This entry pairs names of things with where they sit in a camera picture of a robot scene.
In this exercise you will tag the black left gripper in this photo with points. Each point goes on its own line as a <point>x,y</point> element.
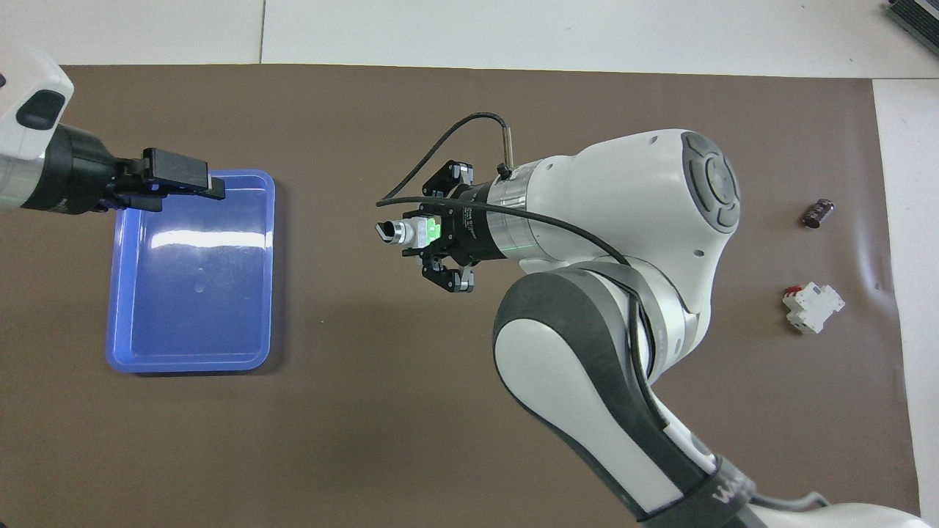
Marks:
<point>81,176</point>

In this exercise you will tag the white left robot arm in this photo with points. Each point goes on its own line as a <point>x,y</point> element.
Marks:
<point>29,81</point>

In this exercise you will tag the green selector switch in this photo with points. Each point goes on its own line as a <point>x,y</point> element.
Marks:
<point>411,232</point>

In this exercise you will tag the brown table mat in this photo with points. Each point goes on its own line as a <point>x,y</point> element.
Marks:
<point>440,411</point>

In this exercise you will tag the small dark terminal block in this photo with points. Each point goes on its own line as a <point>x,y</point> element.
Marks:
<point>818,213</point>

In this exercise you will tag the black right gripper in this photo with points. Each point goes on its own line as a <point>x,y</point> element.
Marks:
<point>469,235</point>

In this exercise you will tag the grey ribbed device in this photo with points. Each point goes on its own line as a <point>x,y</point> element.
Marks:
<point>917,15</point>

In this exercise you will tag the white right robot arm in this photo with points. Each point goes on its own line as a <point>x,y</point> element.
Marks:
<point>638,191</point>

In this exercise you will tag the blue plastic tray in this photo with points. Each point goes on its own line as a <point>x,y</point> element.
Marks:
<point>191,293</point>

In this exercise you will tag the white red circuit breaker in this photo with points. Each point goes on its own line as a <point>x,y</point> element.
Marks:
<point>813,308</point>

